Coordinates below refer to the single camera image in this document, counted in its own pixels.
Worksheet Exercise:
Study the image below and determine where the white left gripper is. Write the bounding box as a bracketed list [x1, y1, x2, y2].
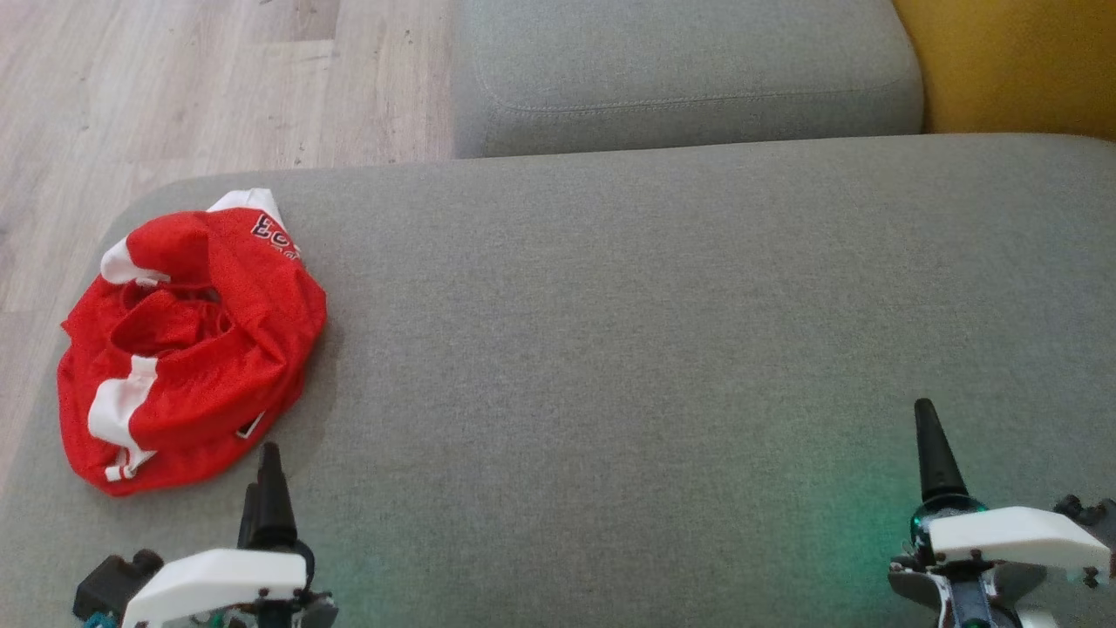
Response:
[122, 442, 339, 628]

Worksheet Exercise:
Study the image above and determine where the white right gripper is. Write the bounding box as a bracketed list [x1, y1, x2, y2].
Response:
[889, 399, 1113, 628]

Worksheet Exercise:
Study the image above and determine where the red basketball jersey number 23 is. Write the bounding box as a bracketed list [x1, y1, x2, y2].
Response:
[57, 188, 328, 498]

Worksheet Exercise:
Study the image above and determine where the large grey sofa seat cushion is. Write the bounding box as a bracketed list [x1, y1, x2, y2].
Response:
[0, 133, 1116, 628]

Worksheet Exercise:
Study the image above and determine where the yellow sofa back cushion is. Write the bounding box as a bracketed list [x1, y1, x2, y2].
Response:
[891, 0, 1116, 142]

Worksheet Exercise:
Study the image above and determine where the small grey sofa cushion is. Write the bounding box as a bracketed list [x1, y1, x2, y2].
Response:
[451, 0, 925, 160]

